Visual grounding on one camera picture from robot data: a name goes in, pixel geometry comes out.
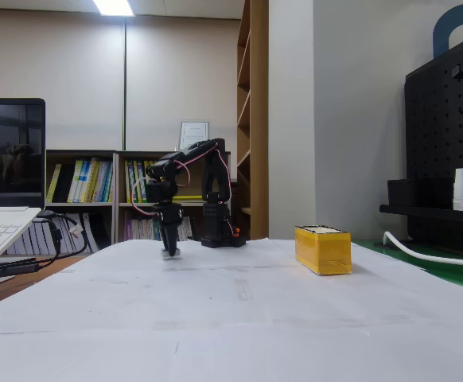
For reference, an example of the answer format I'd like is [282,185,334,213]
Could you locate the yellow box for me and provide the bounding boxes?
[294,224,352,276]

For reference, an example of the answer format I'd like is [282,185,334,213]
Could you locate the low wooden bookshelf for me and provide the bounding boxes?
[114,150,232,244]
[45,150,117,255]

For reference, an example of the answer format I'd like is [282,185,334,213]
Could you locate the framed white certificate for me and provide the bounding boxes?
[177,120,211,152]

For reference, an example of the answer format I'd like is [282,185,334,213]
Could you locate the tall wooden bookshelf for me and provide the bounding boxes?
[236,0,270,241]

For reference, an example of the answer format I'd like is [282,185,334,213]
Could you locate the white laptop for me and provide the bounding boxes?
[0,98,46,279]

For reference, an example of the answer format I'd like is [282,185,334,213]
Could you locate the ceiling light panel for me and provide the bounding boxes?
[91,0,135,18]

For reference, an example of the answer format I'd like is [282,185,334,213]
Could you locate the black box container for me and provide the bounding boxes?
[387,178,412,208]

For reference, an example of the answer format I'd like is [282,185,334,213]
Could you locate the green desk mat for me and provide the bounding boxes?
[350,238,463,298]

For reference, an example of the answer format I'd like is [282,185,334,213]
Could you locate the black pegboard with shelf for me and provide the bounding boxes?
[379,29,463,259]

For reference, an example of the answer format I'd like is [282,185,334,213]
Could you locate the white dropper bottle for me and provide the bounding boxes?
[452,167,463,212]

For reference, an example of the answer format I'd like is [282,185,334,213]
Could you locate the blue arch-shaped panel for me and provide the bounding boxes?
[432,2,463,60]

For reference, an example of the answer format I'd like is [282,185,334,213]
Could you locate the black laptop cable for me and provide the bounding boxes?
[34,212,90,266]

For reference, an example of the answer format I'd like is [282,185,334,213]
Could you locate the black cable adapter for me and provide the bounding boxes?
[0,257,38,282]

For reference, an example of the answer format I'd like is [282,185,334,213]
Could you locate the white power cable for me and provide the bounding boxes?
[383,231,463,268]

